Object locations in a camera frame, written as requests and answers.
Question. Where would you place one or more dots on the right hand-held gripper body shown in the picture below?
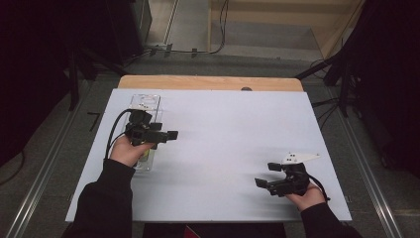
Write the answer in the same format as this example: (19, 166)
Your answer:
(294, 180)

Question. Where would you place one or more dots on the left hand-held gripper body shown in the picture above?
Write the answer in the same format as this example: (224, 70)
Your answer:
(142, 132)

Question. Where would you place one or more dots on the clear plastic tray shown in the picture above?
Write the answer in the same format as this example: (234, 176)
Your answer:
(155, 109)

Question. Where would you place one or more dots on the person's right hand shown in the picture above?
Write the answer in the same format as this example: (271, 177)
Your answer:
(307, 198)

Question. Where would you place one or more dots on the person's left hand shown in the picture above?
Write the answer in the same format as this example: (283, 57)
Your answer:
(127, 152)

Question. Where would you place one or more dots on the white table board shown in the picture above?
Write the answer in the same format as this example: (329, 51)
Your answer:
(231, 132)

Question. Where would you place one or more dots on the wooden table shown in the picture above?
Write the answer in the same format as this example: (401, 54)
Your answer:
(211, 82)

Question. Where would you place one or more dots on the black metal stand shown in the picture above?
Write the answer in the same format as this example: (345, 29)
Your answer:
(343, 79)
(74, 82)

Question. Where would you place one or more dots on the metal floor rail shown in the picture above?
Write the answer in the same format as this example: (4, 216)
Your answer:
(366, 172)
(39, 178)

